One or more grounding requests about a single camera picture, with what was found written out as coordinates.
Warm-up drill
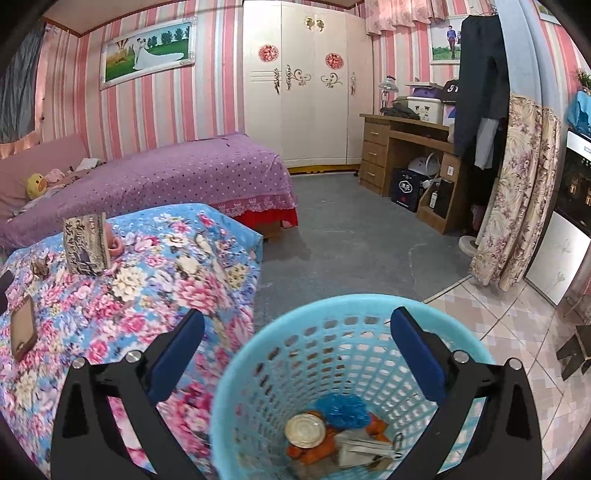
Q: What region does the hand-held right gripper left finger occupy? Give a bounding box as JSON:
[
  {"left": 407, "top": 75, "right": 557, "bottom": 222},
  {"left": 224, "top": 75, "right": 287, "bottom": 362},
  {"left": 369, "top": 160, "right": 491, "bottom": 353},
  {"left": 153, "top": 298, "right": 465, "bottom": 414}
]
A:
[{"left": 50, "top": 308, "right": 206, "bottom": 480}]

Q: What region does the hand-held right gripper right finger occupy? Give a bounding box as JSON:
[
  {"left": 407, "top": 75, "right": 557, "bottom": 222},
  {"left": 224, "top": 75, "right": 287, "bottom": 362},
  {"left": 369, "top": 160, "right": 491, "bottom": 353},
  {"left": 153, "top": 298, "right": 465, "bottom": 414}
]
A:
[{"left": 390, "top": 307, "right": 543, "bottom": 480}]

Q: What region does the tangerine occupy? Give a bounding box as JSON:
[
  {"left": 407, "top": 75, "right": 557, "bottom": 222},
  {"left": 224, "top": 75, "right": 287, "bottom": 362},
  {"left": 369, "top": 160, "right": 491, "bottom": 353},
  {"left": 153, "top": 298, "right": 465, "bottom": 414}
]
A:
[{"left": 367, "top": 413, "right": 391, "bottom": 441}]

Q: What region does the blue plastic bag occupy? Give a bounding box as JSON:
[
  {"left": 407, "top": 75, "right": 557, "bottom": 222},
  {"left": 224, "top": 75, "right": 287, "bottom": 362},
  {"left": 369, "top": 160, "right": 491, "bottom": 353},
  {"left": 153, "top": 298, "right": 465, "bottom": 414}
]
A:
[{"left": 316, "top": 394, "right": 370, "bottom": 428}]

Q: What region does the turquoise plastic laundry basket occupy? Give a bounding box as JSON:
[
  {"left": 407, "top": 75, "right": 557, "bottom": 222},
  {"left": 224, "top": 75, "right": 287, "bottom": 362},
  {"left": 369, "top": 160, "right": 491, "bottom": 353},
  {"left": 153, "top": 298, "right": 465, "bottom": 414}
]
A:
[{"left": 210, "top": 293, "right": 497, "bottom": 480}]

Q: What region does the beige drawstring pouch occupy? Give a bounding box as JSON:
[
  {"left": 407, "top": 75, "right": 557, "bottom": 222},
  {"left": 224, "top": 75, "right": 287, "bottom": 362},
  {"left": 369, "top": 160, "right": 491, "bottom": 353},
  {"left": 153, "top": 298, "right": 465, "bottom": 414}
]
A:
[{"left": 335, "top": 429, "right": 398, "bottom": 469}]

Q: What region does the white round cap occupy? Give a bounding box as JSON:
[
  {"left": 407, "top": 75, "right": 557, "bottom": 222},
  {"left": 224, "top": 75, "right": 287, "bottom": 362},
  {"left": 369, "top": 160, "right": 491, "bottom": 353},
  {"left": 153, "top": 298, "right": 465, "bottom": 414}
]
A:
[{"left": 284, "top": 413, "right": 326, "bottom": 448}]

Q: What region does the orange peel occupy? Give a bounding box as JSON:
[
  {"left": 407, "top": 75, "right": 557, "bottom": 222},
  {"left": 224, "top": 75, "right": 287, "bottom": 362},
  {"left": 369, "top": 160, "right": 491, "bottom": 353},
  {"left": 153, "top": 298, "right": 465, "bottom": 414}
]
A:
[{"left": 286, "top": 411, "right": 338, "bottom": 464}]

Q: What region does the printed snack packet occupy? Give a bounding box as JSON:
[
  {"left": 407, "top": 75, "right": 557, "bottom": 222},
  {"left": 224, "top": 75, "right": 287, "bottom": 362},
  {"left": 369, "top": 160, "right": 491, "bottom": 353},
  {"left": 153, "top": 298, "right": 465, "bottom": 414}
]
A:
[{"left": 62, "top": 213, "right": 112, "bottom": 278}]

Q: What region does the beige phone case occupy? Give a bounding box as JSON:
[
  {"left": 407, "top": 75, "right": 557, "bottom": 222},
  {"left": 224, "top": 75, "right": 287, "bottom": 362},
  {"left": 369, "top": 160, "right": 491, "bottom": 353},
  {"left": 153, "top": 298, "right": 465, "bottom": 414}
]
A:
[{"left": 9, "top": 295, "right": 38, "bottom": 363}]

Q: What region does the dark wooden stool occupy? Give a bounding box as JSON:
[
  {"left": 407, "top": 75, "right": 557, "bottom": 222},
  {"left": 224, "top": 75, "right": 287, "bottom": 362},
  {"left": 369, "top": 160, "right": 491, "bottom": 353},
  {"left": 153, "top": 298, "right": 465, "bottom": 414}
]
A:
[{"left": 556, "top": 325, "right": 591, "bottom": 381}]

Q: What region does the brown cardboard box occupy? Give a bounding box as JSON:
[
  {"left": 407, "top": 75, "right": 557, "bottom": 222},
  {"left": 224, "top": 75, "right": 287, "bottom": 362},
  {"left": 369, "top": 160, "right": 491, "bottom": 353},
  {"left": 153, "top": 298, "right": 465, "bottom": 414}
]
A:
[{"left": 418, "top": 178, "right": 455, "bottom": 220}]

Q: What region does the black printed box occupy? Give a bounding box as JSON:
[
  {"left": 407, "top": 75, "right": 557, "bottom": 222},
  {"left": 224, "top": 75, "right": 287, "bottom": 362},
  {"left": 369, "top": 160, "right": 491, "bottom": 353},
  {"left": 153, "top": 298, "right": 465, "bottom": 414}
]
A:
[{"left": 390, "top": 168, "right": 426, "bottom": 213}]

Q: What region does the white cabinet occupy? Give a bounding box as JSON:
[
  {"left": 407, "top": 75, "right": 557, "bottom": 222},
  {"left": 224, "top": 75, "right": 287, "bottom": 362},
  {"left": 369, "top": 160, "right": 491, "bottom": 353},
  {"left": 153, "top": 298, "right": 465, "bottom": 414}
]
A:
[{"left": 524, "top": 129, "right": 591, "bottom": 308}]

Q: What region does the purple dotted bed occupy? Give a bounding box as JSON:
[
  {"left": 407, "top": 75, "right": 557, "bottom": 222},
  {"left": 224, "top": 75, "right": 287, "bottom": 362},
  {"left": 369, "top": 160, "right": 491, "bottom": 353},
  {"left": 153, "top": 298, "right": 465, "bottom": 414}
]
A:
[{"left": 0, "top": 134, "right": 298, "bottom": 252}]

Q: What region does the black glasses case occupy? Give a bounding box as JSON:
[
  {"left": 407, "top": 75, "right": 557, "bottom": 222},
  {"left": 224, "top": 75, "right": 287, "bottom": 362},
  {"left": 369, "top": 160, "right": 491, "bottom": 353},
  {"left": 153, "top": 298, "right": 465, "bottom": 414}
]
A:
[{"left": 0, "top": 270, "right": 14, "bottom": 315}]

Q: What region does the floral door curtain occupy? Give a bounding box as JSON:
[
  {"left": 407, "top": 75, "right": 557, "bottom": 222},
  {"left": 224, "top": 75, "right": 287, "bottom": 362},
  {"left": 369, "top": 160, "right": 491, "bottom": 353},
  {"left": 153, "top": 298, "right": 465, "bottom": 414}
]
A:
[{"left": 468, "top": 92, "right": 561, "bottom": 291}]

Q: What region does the white fan heater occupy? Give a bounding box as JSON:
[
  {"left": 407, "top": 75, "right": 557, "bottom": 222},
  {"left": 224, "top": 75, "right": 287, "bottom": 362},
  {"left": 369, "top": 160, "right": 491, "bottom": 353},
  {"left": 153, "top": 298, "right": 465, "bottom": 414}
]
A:
[{"left": 409, "top": 152, "right": 441, "bottom": 178}]

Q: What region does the wooden desk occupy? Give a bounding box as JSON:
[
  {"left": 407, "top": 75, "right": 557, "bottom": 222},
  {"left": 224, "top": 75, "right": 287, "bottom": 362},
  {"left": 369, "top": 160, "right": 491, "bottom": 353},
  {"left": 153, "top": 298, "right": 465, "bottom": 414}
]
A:
[{"left": 359, "top": 113, "right": 467, "bottom": 236}]

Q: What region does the yellow duck plush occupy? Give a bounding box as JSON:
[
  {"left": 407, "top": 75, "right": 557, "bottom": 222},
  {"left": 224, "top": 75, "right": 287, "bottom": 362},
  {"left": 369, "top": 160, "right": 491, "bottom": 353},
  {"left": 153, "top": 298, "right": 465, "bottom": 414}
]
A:
[{"left": 26, "top": 173, "right": 49, "bottom": 200}]

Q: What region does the pink covered headboard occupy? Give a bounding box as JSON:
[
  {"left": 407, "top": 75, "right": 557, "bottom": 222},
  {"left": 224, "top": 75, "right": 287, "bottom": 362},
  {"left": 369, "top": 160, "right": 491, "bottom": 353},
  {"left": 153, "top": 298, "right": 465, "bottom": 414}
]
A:
[{"left": 0, "top": 134, "right": 90, "bottom": 217}]

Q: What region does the dark clothes pile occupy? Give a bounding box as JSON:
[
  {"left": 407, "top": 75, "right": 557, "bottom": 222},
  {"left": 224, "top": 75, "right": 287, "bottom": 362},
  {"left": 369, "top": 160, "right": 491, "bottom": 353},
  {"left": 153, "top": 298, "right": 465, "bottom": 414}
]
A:
[{"left": 383, "top": 104, "right": 421, "bottom": 121}]

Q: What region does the white storage box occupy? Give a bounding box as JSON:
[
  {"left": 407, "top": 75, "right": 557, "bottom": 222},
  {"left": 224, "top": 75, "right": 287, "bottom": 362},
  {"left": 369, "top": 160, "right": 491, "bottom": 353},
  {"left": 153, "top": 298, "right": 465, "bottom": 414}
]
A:
[{"left": 406, "top": 95, "right": 446, "bottom": 125}]

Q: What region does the white wardrobe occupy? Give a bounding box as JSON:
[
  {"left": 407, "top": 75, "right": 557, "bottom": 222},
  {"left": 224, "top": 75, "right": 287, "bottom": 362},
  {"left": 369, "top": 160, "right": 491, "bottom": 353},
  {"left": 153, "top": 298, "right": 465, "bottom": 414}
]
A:
[{"left": 242, "top": 0, "right": 375, "bottom": 174}]

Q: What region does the purple storage box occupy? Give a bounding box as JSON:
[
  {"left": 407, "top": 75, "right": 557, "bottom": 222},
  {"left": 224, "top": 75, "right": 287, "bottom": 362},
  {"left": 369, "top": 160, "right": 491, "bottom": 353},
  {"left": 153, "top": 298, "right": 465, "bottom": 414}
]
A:
[{"left": 406, "top": 82, "right": 444, "bottom": 100}]

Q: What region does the black hanging coat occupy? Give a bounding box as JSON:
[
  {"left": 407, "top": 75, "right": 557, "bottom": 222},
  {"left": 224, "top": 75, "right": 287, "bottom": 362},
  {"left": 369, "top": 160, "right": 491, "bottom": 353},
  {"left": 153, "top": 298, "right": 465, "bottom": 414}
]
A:
[{"left": 455, "top": 14, "right": 511, "bottom": 169}]

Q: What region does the framed wedding picture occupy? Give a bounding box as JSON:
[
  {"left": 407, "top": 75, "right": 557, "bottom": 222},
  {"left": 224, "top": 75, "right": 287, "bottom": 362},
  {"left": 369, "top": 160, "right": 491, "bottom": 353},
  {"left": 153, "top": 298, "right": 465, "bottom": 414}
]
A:
[{"left": 99, "top": 16, "right": 197, "bottom": 90}]

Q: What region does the grey window curtain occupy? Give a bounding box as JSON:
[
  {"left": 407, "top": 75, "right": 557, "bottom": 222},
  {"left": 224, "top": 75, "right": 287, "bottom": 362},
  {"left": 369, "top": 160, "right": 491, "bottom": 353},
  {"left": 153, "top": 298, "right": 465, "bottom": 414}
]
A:
[{"left": 0, "top": 21, "right": 47, "bottom": 144}]

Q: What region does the framed couple photo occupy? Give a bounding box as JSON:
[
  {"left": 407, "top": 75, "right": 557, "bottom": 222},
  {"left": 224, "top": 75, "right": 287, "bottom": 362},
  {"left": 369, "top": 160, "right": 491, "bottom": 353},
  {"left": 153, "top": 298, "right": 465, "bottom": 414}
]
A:
[{"left": 429, "top": 16, "right": 465, "bottom": 65}]

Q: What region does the pink curtain valance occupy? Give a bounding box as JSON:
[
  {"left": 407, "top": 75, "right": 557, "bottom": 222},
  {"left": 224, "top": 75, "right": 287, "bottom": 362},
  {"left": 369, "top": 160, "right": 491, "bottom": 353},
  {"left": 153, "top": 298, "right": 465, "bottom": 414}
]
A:
[{"left": 365, "top": 0, "right": 446, "bottom": 35}]

